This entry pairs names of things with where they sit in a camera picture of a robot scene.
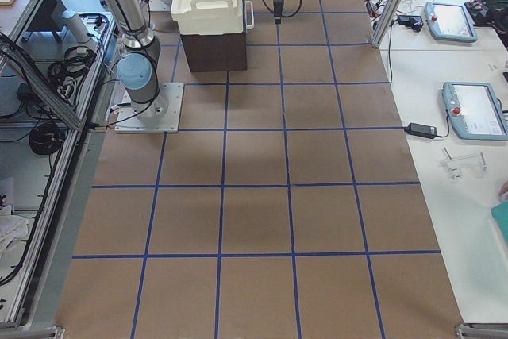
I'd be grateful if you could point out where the white drawer handle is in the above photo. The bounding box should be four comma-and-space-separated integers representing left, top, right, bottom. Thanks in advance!
244, 0, 255, 30

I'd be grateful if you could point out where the dark brown drawer cabinet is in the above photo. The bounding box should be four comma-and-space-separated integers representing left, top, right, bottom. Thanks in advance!
181, 32, 248, 73

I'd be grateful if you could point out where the white plastic storage box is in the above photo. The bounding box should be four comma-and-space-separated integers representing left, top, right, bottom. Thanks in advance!
171, 0, 244, 36

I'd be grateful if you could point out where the far teach pendant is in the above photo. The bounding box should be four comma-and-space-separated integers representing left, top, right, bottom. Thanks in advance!
424, 2, 478, 43

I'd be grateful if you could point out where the teach pendant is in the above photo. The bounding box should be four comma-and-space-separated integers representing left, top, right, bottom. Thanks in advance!
424, 2, 478, 43
441, 82, 507, 141

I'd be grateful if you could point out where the black power brick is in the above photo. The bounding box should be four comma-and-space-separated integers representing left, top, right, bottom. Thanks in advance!
404, 122, 437, 139

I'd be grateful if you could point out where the grey cylinder device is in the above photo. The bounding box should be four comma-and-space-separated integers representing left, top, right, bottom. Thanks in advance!
62, 10, 90, 43

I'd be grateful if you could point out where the near teach pendant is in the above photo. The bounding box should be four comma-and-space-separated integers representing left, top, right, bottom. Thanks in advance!
441, 82, 507, 141

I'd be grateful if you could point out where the teal folder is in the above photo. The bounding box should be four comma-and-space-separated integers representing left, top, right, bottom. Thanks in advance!
491, 202, 508, 243

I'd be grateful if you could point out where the aluminium frame post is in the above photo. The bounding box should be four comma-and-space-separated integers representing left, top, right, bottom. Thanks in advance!
371, 0, 421, 49

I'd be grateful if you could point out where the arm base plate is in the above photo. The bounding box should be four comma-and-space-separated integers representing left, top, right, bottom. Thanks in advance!
114, 83, 184, 133

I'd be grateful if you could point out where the clear acrylic bracket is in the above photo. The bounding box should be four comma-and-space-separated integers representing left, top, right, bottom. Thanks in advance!
441, 148, 487, 180

